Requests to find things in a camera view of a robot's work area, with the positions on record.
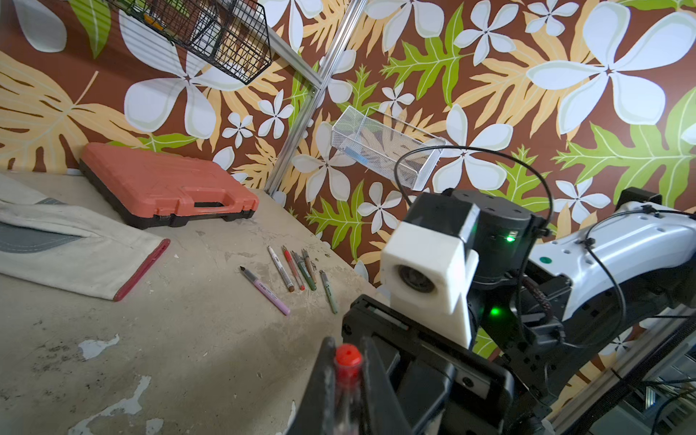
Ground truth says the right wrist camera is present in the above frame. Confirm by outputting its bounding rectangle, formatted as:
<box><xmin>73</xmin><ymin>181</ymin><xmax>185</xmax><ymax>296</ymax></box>
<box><xmin>381</xmin><ymin>193</ymin><xmax>480</xmax><ymax>348</ymax></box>

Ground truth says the brown pen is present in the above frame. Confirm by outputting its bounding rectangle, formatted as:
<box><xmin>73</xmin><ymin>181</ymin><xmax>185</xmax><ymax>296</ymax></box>
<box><xmin>302</xmin><ymin>248</ymin><xmax>317</xmax><ymax>283</ymax></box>

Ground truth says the light green pen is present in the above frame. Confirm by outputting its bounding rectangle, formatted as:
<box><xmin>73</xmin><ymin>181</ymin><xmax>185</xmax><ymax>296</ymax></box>
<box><xmin>319</xmin><ymin>270</ymin><xmax>339</xmax><ymax>315</ymax></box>

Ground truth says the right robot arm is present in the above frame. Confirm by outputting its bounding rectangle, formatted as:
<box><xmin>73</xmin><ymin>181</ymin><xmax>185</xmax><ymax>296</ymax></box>
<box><xmin>342</xmin><ymin>188</ymin><xmax>695</xmax><ymax>434</ymax></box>

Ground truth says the dark green pen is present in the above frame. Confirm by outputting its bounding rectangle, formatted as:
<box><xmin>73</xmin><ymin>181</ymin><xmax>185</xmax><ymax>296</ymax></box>
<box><xmin>291</xmin><ymin>251</ymin><xmax>316</xmax><ymax>291</ymax></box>

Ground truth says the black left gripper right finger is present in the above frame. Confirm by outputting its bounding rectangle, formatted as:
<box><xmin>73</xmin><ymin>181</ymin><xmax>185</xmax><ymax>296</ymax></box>
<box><xmin>360</xmin><ymin>337</ymin><xmax>413</xmax><ymax>434</ymax></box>

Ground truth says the red gel pen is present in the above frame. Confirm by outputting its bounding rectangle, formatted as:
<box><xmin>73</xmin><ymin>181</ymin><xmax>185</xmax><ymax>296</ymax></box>
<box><xmin>333</xmin><ymin>344</ymin><xmax>364</xmax><ymax>434</ymax></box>
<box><xmin>281</xmin><ymin>245</ymin><xmax>306</xmax><ymax>291</ymax></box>

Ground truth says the pink pen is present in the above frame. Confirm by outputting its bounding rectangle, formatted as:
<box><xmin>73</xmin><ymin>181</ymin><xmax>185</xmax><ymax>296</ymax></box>
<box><xmin>239</xmin><ymin>266</ymin><xmax>291</xmax><ymax>316</ymax></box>

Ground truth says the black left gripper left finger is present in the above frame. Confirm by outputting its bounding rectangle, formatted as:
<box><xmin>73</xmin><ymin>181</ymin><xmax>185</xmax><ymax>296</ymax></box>
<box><xmin>286</xmin><ymin>337</ymin><xmax>336</xmax><ymax>435</ymax></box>

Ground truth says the white marker pen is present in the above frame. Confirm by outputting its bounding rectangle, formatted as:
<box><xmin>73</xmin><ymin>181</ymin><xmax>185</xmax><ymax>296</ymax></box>
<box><xmin>268</xmin><ymin>246</ymin><xmax>295</xmax><ymax>293</ymax></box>

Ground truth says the white wire basket right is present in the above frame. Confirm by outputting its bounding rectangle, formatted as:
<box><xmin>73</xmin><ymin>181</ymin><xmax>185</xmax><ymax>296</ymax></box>
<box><xmin>332</xmin><ymin>106</ymin><xmax>447</xmax><ymax>191</ymax></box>

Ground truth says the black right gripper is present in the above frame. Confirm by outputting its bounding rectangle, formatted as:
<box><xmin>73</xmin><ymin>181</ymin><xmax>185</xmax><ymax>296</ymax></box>
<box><xmin>342</xmin><ymin>295</ymin><xmax>514</xmax><ymax>434</ymax></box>

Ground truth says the beige work glove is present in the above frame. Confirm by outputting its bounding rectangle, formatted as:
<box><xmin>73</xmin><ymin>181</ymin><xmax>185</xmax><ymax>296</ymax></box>
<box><xmin>1</xmin><ymin>176</ymin><xmax>170</xmax><ymax>302</ymax></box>

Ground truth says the black wire basket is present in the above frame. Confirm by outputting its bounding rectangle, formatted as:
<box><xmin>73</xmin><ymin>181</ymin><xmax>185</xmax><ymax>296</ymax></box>
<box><xmin>110</xmin><ymin>1</ymin><xmax>273</xmax><ymax>84</ymax></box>

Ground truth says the aluminium frame post right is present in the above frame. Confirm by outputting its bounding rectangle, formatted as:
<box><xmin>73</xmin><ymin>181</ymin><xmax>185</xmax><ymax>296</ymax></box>
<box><xmin>264</xmin><ymin>0</ymin><xmax>368</xmax><ymax>196</ymax></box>

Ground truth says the red plastic tool case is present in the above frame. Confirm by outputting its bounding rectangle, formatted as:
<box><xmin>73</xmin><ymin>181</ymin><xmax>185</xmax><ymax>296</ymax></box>
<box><xmin>80</xmin><ymin>142</ymin><xmax>259</xmax><ymax>229</ymax></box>

